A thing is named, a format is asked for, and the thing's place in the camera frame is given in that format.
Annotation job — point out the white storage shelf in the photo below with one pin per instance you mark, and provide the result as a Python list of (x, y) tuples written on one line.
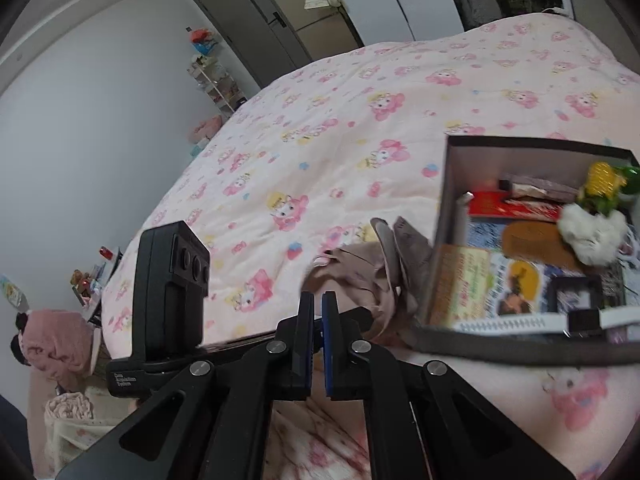
[(216, 80)]

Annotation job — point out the pink printed blanket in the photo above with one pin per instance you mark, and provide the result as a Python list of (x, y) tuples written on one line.
[(350, 135)]

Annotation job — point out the cluttered bedside table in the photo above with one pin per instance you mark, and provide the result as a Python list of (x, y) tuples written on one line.
[(95, 285)]

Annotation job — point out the brown oval pouch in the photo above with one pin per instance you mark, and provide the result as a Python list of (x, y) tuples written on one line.
[(535, 241)]

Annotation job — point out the picture card brown figure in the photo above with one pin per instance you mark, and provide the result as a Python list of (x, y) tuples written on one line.
[(520, 285)]

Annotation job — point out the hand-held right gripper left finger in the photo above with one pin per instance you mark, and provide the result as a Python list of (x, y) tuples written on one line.
[(306, 332)]

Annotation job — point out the pink plush on chair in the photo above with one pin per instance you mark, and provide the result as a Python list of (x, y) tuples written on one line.
[(55, 340)]

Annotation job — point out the pink cushion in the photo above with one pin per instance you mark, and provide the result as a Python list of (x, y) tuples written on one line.
[(205, 129)]

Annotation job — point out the white fluffy plush toy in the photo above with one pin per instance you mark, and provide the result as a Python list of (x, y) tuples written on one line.
[(590, 234)]

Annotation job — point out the colourful wall sticker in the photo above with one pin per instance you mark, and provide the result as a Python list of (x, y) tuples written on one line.
[(11, 291)]

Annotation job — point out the beige cloth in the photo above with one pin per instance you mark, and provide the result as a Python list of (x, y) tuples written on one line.
[(360, 270)]

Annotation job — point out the dark grey cardboard box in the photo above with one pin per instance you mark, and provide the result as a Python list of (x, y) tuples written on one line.
[(462, 170)]

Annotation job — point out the red and blue toy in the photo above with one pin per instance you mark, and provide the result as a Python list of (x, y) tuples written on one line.
[(202, 40)]

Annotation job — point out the grey cabinet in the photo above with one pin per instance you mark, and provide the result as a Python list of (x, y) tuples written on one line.
[(320, 32)]

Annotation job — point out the small black picture frame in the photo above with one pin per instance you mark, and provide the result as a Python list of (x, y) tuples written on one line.
[(575, 291)]

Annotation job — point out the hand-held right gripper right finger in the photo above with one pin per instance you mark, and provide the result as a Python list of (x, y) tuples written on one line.
[(328, 340)]

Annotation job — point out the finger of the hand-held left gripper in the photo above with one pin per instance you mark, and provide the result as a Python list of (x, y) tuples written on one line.
[(235, 345)]

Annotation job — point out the blue white patterned paper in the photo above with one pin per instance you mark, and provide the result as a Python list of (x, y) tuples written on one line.
[(482, 235)]

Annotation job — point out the red snack packet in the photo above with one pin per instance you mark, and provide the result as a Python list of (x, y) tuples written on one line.
[(500, 206)]

